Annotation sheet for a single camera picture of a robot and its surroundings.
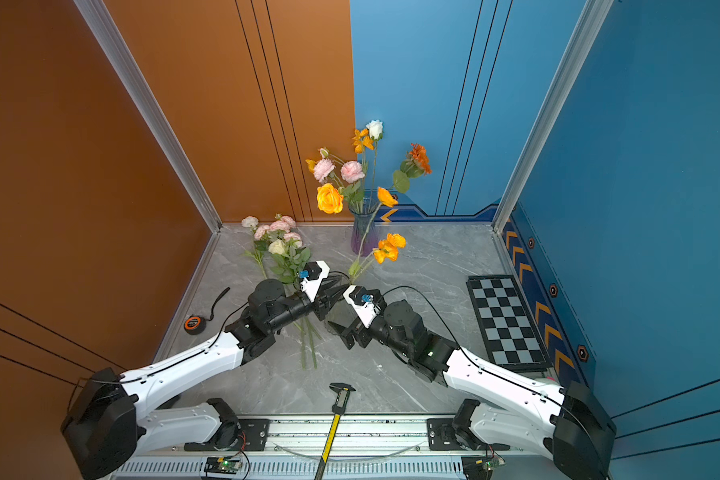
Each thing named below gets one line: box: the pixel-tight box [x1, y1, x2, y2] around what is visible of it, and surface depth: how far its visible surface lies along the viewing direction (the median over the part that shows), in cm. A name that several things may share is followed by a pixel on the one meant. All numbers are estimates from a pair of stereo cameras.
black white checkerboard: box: [466, 274, 551, 372], surface depth 91 cm
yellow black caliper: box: [314, 383, 356, 480], surface depth 78 cm
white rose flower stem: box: [366, 119, 384, 213], surface depth 93 cm
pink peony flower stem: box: [313, 147, 365, 208], surface depth 94 cm
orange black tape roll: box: [184, 316, 207, 335], surface depth 92 cm
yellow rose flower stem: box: [316, 183, 344, 214], surface depth 72 cm
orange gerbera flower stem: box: [392, 143, 432, 194], surface depth 89 cm
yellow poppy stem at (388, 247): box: [348, 187, 407, 284], surface depth 69 cm
